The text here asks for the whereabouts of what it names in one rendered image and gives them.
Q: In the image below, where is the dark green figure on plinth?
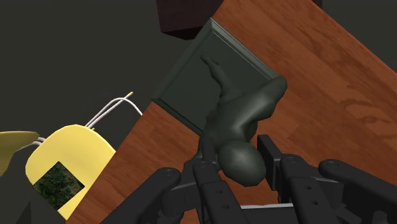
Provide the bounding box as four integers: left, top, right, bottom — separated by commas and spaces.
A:
151, 17, 288, 188

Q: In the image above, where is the brown wooden table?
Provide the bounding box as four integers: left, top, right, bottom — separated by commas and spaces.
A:
65, 0, 397, 224

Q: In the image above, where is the yellow chair with wire legs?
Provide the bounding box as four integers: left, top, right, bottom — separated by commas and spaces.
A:
0, 130, 46, 178
25, 91, 143, 221

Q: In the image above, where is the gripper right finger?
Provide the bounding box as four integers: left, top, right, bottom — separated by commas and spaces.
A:
256, 134, 397, 224

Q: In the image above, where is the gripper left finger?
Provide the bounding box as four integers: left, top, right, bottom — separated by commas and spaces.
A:
101, 136, 249, 224

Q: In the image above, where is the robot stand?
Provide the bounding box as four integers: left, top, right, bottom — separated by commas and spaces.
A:
156, 0, 225, 41

